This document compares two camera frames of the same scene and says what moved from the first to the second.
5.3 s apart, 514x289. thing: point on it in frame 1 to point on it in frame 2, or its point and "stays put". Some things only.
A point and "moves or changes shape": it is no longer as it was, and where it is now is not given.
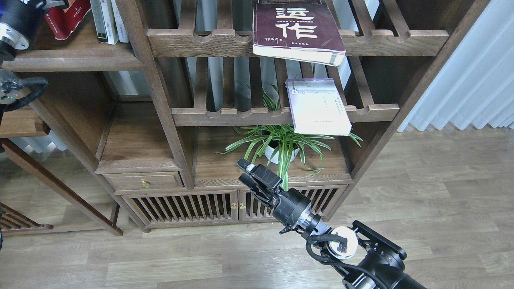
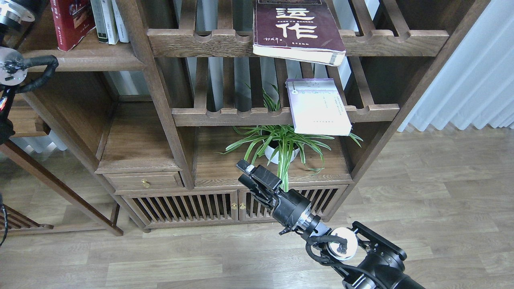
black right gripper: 288,206 stays put
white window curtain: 476,85 stays put
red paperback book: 62,21 moves or changes shape
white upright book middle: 109,21 stays put
